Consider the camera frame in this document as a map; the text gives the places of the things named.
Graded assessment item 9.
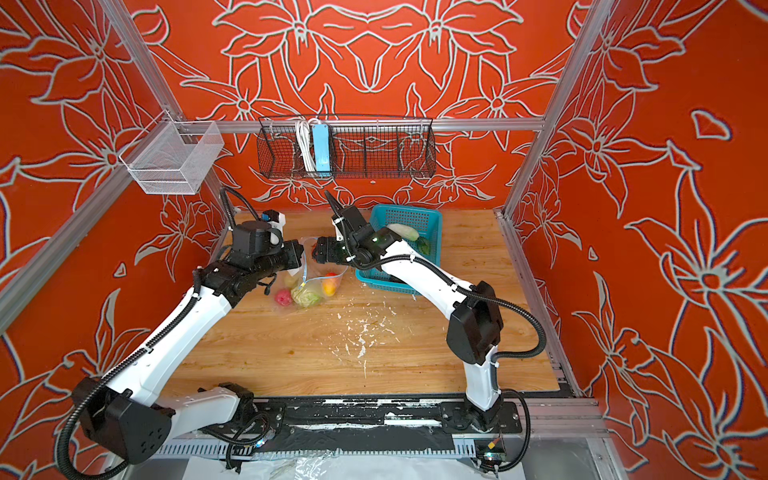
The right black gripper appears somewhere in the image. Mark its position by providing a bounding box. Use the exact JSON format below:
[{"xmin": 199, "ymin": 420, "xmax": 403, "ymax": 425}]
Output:
[{"xmin": 306, "ymin": 233, "xmax": 359, "ymax": 265}]

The yellow mango toy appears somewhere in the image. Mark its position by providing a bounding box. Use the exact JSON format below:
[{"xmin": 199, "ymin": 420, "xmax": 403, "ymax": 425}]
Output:
[{"xmin": 283, "ymin": 273, "xmax": 302, "ymax": 289}]

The clear zip top bag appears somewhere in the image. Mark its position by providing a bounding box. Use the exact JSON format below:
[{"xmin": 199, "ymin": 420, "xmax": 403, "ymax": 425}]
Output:
[{"xmin": 271, "ymin": 237, "xmax": 348, "ymax": 309}]

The red apple toy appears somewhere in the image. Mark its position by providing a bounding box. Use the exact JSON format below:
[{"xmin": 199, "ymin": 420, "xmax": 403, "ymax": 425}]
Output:
[{"xmin": 274, "ymin": 288, "xmax": 294, "ymax": 307}]

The green cabbage toy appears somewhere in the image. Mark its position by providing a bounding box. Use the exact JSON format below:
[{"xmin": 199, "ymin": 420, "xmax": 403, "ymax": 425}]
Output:
[{"xmin": 291, "ymin": 285, "xmax": 325, "ymax": 308}]

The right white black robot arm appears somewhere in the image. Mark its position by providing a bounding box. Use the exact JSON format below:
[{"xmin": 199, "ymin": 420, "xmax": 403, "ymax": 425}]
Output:
[{"xmin": 312, "ymin": 191, "xmax": 547, "ymax": 414}]

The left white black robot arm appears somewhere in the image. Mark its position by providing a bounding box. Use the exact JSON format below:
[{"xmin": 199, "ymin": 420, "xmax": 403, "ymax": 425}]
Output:
[{"xmin": 54, "ymin": 187, "xmax": 304, "ymax": 479}]

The white radish toy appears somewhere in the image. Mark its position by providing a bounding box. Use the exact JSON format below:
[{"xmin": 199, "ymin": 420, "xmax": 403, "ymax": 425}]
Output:
[{"xmin": 387, "ymin": 223, "xmax": 420, "ymax": 242}]

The green leafy vegetable toy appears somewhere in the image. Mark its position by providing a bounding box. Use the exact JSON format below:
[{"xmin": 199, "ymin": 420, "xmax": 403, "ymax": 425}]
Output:
[{"xmin": 416, "ymin": 237, "xmax": 431, "ymax": 257}]

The teal plastic basket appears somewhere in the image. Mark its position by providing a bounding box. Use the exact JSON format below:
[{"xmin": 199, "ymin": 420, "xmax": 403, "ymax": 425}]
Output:
[{"xmin": 355, "ymin": 204, "xmax": 443, "ymax": 295}]

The light blue box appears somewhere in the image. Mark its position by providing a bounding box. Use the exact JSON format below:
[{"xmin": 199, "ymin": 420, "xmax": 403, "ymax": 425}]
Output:
[{"xmin": 312, "ymin": 123, "xmax": 331, "ymax": 176}]

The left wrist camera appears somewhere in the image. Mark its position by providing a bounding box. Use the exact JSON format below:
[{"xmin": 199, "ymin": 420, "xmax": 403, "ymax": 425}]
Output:
[{"xmin": 226, "ymin": 210, "xmax": 286, "ymax": 269}]

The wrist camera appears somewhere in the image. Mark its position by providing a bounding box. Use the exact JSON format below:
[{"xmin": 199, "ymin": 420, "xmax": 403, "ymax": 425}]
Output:
[
  {"xmin": 226, "ymin": 210, "xmax": 286, "ymax": 269},
  {"xmin": 332, "ymin": 207, "xmax": 366, "ymax": 241}
]

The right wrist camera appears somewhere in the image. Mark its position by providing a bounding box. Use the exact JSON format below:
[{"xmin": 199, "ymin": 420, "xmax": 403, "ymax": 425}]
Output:
[{"xmin": 332, "ymin": 207, "xmax": 366, "ymax": 241}]

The black wire wall basket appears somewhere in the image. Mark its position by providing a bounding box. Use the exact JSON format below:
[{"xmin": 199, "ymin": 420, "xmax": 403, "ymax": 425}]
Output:
[{"xmin": 256, "ymin": 114, "xmax": 437, "ymax": 180}]

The white cable bundle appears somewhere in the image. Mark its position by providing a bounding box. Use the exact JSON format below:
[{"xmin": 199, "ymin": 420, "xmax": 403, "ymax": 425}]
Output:
[{"xmin": 295, "ymin": 119, "xmax": 315, "ymax": 175}]

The clear acrylic wall bin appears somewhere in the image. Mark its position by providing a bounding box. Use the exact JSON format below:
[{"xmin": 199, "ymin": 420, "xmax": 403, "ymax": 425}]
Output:
[{"xmin": 119, "ymin": 111, "xmax": 224, "ymax": 195}]

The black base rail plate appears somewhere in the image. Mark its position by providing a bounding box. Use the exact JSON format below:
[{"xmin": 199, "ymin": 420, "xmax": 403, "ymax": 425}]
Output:
[{"xmin": 200, "ymin": 394, "xmax": 523, "ymax": 452}]

